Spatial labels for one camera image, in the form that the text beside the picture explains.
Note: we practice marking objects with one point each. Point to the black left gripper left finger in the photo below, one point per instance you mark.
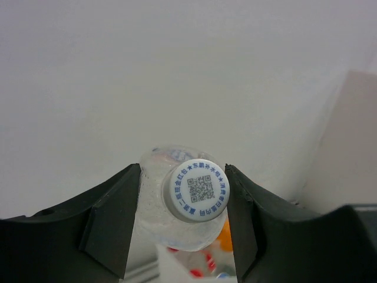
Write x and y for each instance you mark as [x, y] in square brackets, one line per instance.
[84, 239]

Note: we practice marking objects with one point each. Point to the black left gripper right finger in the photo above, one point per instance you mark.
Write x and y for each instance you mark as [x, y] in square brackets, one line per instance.
[277, 241]

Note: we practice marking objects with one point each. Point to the orange juice bottle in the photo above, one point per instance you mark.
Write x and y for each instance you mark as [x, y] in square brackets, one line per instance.
[225, 238]

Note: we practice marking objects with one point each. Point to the tall red-cap red-label bottle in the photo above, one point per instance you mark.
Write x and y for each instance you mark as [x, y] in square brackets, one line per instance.
[196, 273]

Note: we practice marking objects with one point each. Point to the white-cap clear labelled bottle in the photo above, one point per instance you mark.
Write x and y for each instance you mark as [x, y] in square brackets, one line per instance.
[183, 197]

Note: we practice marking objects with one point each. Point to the small red-cap red-label bottle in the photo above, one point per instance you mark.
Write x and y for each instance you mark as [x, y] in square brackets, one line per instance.
[211, 264]

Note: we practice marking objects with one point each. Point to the white plastic bin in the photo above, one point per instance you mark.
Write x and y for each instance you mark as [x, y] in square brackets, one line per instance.
[174, 265]

